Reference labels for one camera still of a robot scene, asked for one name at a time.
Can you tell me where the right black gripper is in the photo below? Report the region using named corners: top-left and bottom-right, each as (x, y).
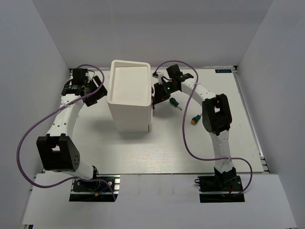
top-left (152, 82), bottom-right (179, 105)

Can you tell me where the green stubby flathead screwdriver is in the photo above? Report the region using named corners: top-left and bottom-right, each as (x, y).
top-left (169, 97), bottom-right (182, 111)

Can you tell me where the white drawer cabinet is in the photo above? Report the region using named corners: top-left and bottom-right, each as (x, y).
top-left (107, 60), bottom-right (153, 132)

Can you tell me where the green orange stubby screwdriver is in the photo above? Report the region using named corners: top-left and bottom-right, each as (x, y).
top-left (191, 114), bottom-right (202, 125)

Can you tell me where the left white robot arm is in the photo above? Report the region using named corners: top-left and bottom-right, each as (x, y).
top-left (36, 68), bottom-right (107, 190)

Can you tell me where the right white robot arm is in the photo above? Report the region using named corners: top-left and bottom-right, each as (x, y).
top-left (152, 64), bottom-right (236, 190)

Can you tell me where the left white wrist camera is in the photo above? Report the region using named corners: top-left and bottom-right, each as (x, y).
top-left (86, 70), bottom-right (95, 83)

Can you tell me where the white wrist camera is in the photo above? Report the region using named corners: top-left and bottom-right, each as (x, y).
top-left (86, 70), bottom-right (95, 83)
top-left (152, 72), bottom-right (164, 84)

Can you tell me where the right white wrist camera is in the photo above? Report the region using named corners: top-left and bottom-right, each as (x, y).
top-left (152, 72), bottom-right (164, 84)

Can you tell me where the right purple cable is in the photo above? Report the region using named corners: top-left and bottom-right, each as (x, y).
top-left (154, 60), bottom-right (254, 197)

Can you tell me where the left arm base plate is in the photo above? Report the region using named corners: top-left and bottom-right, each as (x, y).
top-left (69, 175), bottom-right (121, 202)

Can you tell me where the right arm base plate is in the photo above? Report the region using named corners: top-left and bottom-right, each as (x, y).
top-left (194, 176), bottom-right (245, 203)

